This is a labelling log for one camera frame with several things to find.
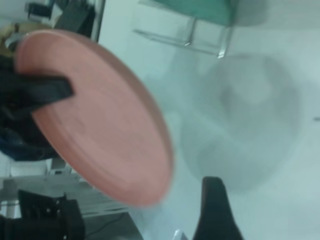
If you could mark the pink plate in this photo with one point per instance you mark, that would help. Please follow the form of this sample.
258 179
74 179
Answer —
107 130

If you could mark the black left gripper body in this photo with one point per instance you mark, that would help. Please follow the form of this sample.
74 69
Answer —
12 100

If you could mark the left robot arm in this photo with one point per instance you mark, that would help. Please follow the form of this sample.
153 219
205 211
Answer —
22 145

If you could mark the tan wooden board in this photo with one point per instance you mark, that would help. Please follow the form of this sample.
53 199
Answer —
15 32

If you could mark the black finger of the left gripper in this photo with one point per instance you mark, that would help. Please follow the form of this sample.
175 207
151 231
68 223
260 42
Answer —
50 92

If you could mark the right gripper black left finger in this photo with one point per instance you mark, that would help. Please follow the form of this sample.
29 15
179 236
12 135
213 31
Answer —
50 220

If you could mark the black background equipment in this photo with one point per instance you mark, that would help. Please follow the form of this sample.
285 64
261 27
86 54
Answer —
75 17

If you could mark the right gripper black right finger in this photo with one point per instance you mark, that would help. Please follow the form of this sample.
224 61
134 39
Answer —
217 215

